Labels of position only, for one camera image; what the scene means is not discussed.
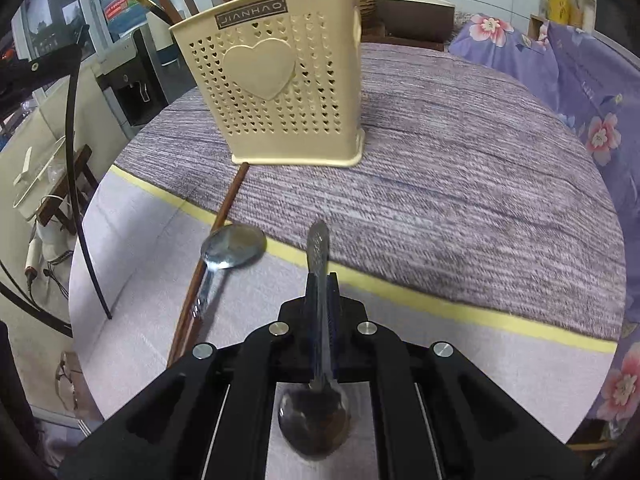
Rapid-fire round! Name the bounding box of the dark wooden stool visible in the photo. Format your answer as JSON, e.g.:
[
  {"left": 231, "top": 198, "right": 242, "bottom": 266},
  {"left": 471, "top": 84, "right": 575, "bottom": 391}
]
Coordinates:
[{"left": 37, "top": 145, "right": 98, "bottom": 236}]

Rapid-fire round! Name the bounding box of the black cable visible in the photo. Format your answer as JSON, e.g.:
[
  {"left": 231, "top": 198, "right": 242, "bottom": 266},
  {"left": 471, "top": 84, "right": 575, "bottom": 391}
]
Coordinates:
[{"left": 65, "top": 55, "right": 113, "bottom": 321}]

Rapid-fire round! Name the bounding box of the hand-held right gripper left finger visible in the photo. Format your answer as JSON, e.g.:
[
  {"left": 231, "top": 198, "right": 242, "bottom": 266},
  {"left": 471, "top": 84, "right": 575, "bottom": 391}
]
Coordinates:
[{"left": 57, "top": 272, "right": 323, "bottom": 480}]

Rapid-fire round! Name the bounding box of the beige fabric cover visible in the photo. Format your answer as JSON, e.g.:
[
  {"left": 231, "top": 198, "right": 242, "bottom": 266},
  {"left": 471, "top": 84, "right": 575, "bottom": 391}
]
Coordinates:
[{"left": 0, "top": 65, "right": 131, "bottom": 171}]

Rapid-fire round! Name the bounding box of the patterned handle metal spoon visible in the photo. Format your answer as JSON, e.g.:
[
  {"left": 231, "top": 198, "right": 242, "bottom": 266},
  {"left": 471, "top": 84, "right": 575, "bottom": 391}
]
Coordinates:
[{"left": 277, "top": 220, "right": 351, "bottom": 461}]

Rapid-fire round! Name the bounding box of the blue water jug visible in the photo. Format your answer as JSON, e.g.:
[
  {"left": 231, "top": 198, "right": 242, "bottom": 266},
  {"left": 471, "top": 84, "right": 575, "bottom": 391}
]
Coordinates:
[{"left": 95, "top": 0, "right": 151, "bottom": 43}]

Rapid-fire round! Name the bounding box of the cream plastic utensil holder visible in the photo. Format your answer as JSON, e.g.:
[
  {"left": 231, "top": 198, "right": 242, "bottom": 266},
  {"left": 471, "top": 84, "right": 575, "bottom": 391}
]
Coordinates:
[{"left": 169, "top": 0, "right": 368, "bottom": 168}]

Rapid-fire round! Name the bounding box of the aluminium window frame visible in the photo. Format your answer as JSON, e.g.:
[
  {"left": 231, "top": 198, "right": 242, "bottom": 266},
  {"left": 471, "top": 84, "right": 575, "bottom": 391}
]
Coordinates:
[{"left": 12, "top": 0, "right": 113, "bottom": 96}]

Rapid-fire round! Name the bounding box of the grey water dispenser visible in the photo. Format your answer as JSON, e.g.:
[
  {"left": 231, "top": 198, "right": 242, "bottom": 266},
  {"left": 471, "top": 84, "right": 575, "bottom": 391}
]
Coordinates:
[{"left": 97, "top": 25, "right": 183, "bottom": 131}]

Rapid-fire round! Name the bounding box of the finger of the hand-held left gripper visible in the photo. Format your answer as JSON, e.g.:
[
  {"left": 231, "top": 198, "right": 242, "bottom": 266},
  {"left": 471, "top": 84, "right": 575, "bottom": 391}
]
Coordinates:
[{"left": 0, "top": 42, "right": 86, "bottom": 106}]

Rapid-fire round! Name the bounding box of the white cup dispenser tube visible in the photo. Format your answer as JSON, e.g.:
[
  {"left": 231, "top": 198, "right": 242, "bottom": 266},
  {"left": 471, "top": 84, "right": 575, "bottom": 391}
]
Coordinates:
[{"left": 145, "top": 10, "right": 181, "bottom": 68}]

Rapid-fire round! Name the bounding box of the wooden handled metal spoon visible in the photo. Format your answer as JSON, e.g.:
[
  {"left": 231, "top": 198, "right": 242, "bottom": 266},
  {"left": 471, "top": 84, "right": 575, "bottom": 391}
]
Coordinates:
[{"left": 189, "top": 224, "right": 268, "bottom": 320}]

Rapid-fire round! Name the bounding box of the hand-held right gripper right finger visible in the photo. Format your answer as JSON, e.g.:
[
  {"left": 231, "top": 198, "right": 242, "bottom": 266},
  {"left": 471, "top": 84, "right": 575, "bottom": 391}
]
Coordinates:
[{"left": 325, "top": 272, "right": 586, "bottom": 480}]

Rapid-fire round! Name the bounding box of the wicker basket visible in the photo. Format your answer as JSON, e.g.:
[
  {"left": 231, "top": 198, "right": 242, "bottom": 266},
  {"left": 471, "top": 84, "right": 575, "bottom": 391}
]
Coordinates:
[{"left": 357, "top": 0, "right": 381, "bottom": 36}]

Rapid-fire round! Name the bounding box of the purple floral cloth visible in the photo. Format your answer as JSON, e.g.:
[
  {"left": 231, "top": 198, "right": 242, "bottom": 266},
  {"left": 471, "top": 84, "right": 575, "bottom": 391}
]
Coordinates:
[{"left": 447, "top": 12, "right": 640, "bottom": 421}]

